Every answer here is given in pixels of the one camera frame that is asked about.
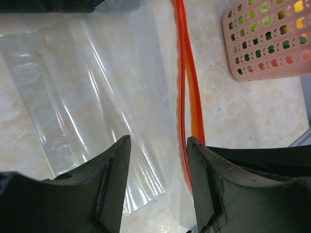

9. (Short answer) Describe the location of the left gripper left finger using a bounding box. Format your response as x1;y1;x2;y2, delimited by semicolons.
0;135;131;233

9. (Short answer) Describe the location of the watermelon slice toy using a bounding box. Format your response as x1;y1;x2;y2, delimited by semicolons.
228;33;311;81

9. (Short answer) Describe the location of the black floral pillow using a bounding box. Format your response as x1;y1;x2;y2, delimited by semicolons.
0;0;104;14

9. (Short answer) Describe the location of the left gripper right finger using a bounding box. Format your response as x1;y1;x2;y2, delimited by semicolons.
187;137;311;233

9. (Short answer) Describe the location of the yellow toy mango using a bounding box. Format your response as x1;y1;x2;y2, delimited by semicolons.
294;0;309;29

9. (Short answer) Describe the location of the green bumpy toy fruit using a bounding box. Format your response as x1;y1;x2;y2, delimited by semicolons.
237;0;286;32

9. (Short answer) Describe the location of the pink plastic basket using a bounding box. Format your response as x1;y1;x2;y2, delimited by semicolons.
222;0;311;81

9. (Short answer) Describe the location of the clear zip top bag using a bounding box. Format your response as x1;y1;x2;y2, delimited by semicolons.
0;0;207;230

